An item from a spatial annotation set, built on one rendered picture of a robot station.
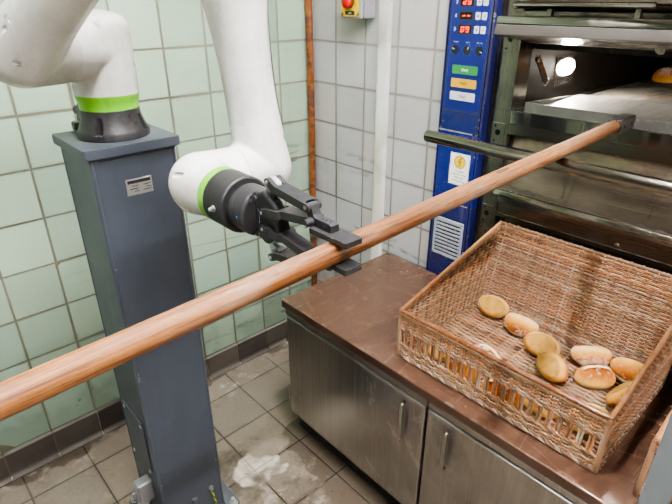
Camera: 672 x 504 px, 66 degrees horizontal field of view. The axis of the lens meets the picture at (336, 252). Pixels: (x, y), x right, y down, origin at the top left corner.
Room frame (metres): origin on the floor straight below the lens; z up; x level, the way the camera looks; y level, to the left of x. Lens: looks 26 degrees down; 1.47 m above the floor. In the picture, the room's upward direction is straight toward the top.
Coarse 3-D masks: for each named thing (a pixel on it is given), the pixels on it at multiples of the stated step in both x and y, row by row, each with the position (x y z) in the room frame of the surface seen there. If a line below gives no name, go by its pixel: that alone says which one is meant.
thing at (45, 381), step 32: (608, 128) 1.17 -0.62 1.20; (544, 160) 0.96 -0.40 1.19; (448, 192) 0.76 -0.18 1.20; (480, 192) 0.80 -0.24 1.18; (384, 224) 0.65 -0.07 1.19; (416, 224) 0.69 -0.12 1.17; (320, 256) 0.56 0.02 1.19; (224, 288) 0.48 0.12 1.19; (256, 288) 0.49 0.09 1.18; (160, 320) 0.42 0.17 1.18; (192, 320) 0.44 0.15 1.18; (96, 352) 0.38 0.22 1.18; (128, 352) 0.39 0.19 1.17; (0, 384) 0.33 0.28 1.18; (32, 384) 0.34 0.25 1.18; (64, 384) 0.35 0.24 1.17; (0, 416) 0.32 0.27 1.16
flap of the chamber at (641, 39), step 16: (496, 32) 1.41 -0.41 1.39; (512, 32) 1.38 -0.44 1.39; (528, 32) 1.35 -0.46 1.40; (544, 32) 1.32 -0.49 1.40; (560, 32) 1.29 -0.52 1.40; (576, 32) 1.26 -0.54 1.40; (592, 32) 1.24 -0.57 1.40; (608, 32) 1.21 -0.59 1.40; (624, 32) 1.19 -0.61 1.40; (640, 32) 1.17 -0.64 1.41; (656, 32) 1.14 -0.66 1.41; (624, 48) 1.36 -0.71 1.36; (640, 48) 1.31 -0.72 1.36
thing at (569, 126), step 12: (516, 120) 1.51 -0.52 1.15; (528, 120) 1.48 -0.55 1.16; (540, 120) 1.45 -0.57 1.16; (552, 120) 1.43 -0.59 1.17; (564, 120) 1.40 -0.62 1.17; (576, 120) 1.38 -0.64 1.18; (564, 132) 1.40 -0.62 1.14; (576, 132) 1.38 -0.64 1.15; (624, 132) 1.29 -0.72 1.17; (636, 132) 1.27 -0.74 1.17; (648, 132) 1.25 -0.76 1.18; (636, 144) 1.26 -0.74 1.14; (648, 144) 1.24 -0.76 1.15; (660, 144) 1.23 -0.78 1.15
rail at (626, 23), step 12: (516, 24) 1.38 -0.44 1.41; (528, 24) 1.36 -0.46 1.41; (540, 24) 1.33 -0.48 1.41; (552, 24) 1.31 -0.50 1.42; (564, 24) 1.29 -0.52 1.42; (576, 24) 1.27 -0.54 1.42; (588, 24) 1.25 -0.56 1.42; (600, 24) 1.23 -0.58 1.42; (612, 24) 1.21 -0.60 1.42; (624, 24) 1.19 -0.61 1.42; (636, 24) 1.18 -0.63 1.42; (648, 24) 1.16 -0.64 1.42; (660, 24) 1.14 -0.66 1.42
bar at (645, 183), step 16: (448, 144) 1.23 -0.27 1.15; (464, 144) 1.19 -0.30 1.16; (480, 144) 1.17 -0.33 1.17; (496, 144) 1.15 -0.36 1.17; (512, 160) 1.10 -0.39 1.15; (560, 160) 1.03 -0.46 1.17; (592, 176) 0.97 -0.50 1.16; (608, 176) 0.95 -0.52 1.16; (624, 176) 0.93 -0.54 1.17; (640, 176) 0.92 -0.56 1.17; (656, 192) 0.89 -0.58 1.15; (656, 464) 0.61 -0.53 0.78; (656, 480) 0.61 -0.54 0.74; (640, 496) 0.62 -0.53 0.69; (656, 496) 0.60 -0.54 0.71
